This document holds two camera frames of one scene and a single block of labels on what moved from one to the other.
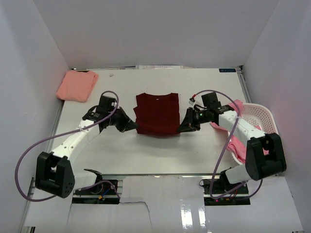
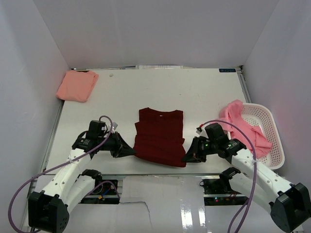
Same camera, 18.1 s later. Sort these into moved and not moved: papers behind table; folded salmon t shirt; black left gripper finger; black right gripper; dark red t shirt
Moved: dark red t shirt; black right gripper; black left gripper finger
Not moved: papers behind table; folded salmon t shirt
